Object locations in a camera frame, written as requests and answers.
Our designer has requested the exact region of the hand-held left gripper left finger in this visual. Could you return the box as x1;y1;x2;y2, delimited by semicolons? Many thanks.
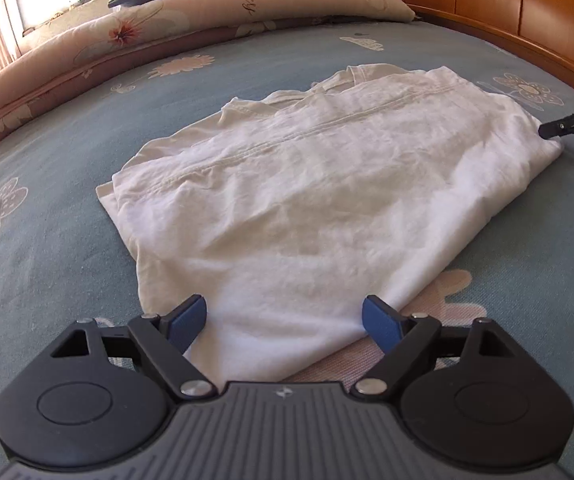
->
50;294;216;402

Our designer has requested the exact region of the pink floral folded quilt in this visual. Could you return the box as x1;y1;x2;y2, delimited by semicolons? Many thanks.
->
0;0;416;166

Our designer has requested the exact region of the blue floral bed sheet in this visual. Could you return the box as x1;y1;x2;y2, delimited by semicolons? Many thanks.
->
0;20;574;461

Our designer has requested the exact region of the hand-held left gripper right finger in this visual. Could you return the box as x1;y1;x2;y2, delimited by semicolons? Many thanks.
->
353;296;515;403

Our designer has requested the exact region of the white printed long-sleeve shirt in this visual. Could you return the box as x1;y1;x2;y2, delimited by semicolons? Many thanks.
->
96;63;565;386

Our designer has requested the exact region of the wooden bed headboard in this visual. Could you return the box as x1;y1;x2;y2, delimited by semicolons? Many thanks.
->
352;0;574;106

